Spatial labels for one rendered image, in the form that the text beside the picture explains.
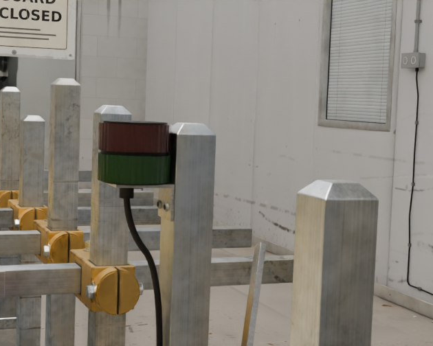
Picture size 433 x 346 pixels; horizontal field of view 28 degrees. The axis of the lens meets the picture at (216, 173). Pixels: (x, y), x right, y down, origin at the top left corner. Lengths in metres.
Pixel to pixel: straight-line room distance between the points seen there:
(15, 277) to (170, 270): 0.31
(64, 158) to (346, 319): 0.75
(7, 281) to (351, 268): 0.57
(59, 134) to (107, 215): 0.26
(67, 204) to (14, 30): 1.83
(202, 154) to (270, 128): 5.97
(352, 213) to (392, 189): 4.72
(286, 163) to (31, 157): 5.07
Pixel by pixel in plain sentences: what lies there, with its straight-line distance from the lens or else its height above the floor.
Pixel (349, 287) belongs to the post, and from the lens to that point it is 0.50.
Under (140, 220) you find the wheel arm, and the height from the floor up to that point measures 0.94.
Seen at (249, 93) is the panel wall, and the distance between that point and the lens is 7.07.
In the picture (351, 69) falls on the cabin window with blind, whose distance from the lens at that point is 5.73.
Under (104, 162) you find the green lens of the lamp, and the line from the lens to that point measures 0.70.
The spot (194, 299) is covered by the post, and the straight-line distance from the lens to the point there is 0.73.
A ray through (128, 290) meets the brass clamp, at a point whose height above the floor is 0.95.
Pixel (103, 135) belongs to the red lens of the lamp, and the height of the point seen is 1.13.
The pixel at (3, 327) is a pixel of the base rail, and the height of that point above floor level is 0.71.
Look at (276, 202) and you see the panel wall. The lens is 6.58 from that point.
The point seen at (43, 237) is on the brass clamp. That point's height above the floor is 0.96.
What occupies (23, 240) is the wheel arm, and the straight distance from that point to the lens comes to 1.24.
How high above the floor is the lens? 1.16
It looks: 5 degrees down
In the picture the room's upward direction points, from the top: 2 degrees clockwise
